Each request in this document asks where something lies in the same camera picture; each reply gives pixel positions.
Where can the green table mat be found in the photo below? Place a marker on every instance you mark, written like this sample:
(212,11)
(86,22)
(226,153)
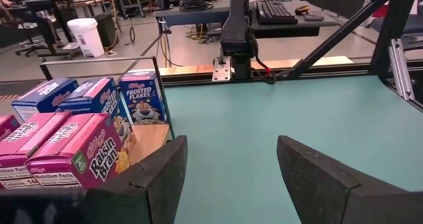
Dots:
(248,118)

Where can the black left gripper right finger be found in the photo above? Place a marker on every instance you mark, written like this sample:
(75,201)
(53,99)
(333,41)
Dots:
(324,191)

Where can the black office chair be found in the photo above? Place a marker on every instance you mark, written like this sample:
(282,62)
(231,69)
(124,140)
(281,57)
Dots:
(13,22)

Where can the grey desk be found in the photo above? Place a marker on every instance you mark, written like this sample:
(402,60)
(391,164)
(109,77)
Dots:
(198,17)

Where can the silver aluminium extrusion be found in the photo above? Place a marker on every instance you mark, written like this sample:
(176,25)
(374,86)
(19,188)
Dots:
(401,72)

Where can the blue Frosted Flakes cereal box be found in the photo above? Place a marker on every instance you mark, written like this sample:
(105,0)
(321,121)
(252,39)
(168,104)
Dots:
(142,98)
(92,98)
(43,96)

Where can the yellow and black tool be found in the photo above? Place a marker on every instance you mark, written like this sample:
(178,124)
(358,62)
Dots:
(302,9)

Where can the white plastic bucket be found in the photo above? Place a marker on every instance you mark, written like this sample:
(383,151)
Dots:
(86,39)

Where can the silver mounting plate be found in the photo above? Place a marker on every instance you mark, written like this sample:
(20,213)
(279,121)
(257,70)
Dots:
(221,70)

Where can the dark blue chair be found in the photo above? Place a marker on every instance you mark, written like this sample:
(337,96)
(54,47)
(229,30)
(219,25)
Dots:
(414,24)

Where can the black keyboard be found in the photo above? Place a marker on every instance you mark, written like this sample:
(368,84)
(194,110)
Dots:
(274,12)

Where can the pink Raisin Bran cereal box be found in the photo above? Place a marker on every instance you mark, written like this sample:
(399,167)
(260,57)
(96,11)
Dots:
(82,151)
(7,126)
(23,141)

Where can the dark work table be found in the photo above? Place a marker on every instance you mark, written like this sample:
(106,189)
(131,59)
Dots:
(43,2)

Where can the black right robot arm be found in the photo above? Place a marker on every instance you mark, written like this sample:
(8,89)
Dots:
(236,25)

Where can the wooden shelf with black frame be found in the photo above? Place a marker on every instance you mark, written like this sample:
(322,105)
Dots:
(148,141)

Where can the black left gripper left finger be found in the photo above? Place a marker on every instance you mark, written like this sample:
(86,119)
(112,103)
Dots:
(158,184)

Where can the black metal table frame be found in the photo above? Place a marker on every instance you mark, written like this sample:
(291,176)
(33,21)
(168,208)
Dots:
(393,25)

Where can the black box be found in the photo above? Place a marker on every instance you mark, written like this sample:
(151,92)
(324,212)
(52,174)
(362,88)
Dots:
(105,29)

